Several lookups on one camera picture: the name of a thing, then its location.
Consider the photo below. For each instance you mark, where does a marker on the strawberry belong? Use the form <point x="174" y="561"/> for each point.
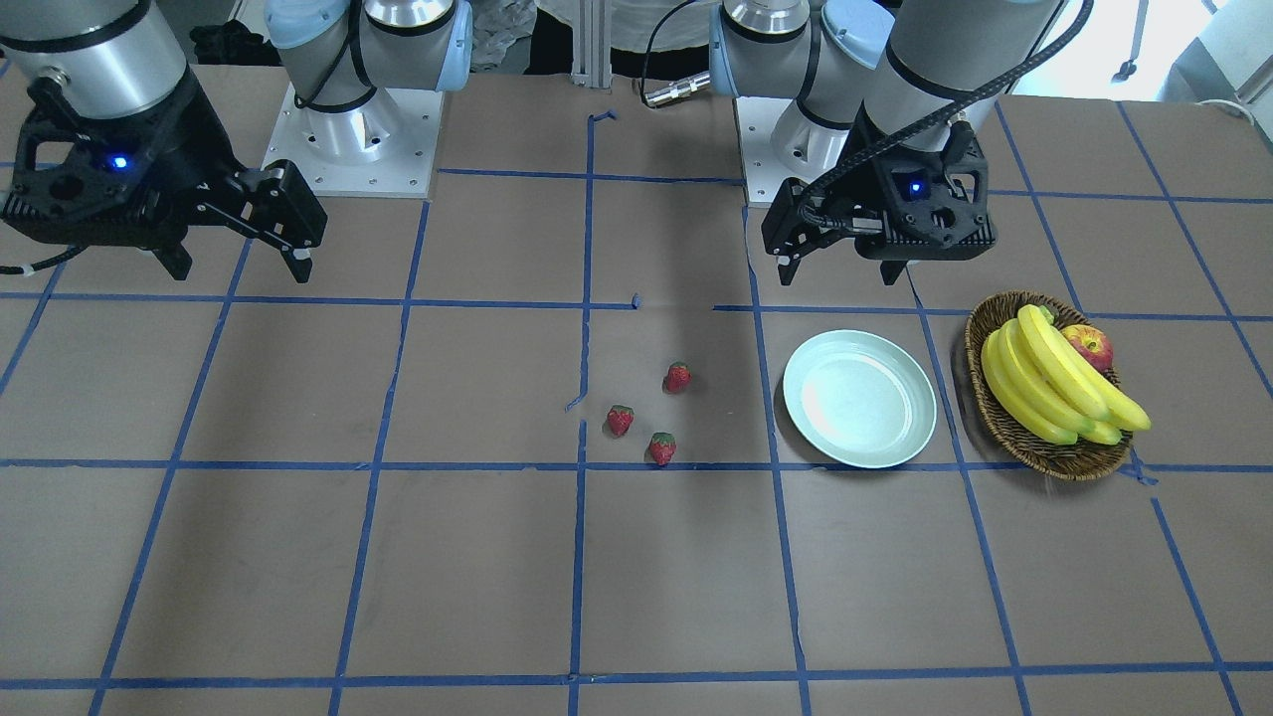
<point x="619" y="419"/>
<point x="677" y="378"/>
<point x="661" y="448"/>

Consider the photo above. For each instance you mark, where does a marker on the aluminium frame post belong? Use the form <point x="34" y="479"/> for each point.
<point x="591" y="48"/>

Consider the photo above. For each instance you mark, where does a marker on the person in white shirt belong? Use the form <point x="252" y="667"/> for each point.
<point x="648" y="38"/>

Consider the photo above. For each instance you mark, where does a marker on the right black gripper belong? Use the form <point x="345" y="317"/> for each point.
<point x="192" y="159"/>

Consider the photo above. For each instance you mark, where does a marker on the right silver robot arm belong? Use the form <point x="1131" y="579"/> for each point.
<point x="116" y="58"/>

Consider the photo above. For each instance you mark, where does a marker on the red apple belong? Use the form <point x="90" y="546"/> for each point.
<point x="1092" y="344"/>

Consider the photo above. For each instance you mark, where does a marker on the yellow banana bunch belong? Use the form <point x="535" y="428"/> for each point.
<point x="1042" y="381"/>

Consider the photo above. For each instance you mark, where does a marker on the silver cable connector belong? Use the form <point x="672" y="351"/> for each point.
<point x="680" y="90"/>

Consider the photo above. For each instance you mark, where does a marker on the light green plate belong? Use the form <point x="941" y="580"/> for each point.
<point x="859" y="399"/>

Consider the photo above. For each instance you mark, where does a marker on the wicker basket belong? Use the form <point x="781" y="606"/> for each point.
<point x="986" y="419"/>

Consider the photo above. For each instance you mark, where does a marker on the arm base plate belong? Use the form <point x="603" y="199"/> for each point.
<point x="384" y="149"/>
<point x="766" y="166"/>

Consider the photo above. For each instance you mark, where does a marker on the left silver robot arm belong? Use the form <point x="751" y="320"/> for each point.
<point x="880" y="135"/>

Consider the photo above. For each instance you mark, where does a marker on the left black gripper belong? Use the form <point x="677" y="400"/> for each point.
<point x="863" y="165"/>

